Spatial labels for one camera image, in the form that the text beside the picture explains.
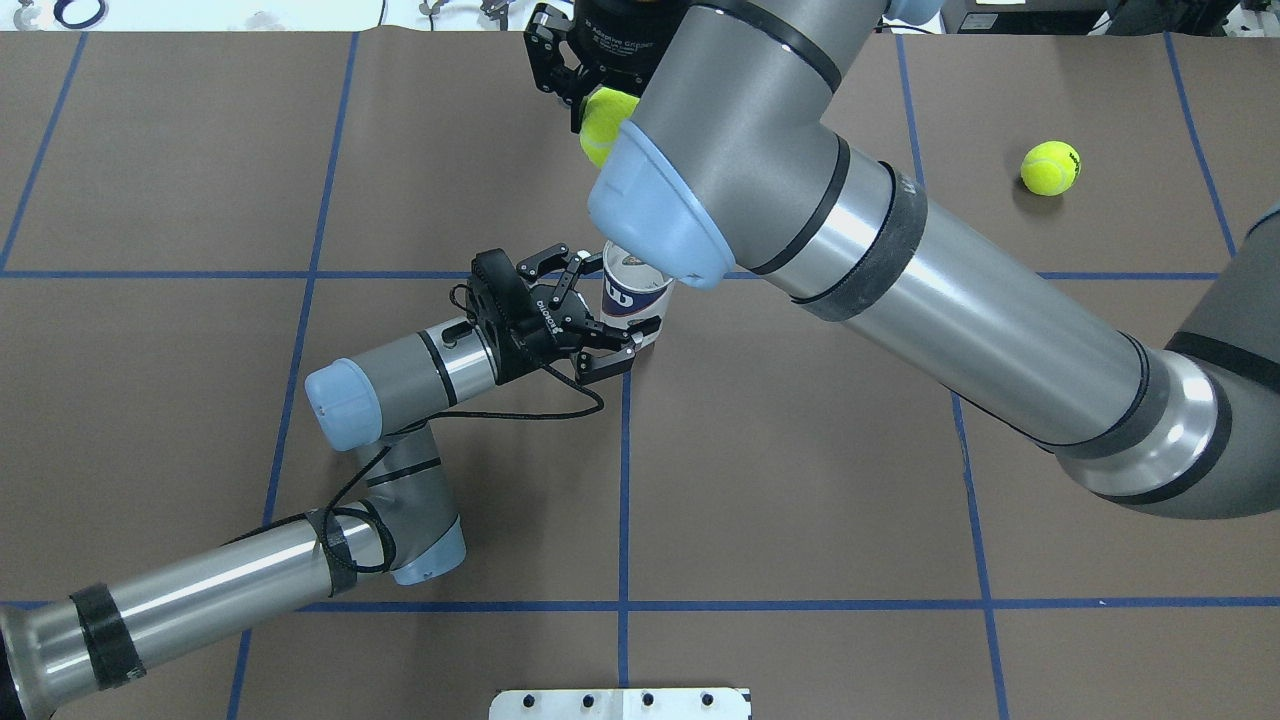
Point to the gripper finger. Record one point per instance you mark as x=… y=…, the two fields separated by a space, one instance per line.
x=560 y=61
x=606 y=351
x=548 y=284

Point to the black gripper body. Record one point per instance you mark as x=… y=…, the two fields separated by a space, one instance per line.
x=622 y=47
x=533 y=328

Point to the clear tennis ball can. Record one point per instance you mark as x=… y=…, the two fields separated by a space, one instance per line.
x=633 y=292

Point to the yellow tennis ball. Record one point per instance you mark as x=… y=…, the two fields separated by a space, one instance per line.
x=601 y=120
x=1050 y=168

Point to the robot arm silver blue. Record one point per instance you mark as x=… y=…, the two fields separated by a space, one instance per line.
x=397 y=517
x=726 y=162

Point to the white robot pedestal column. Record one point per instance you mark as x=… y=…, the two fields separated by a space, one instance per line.
x=624 y=703

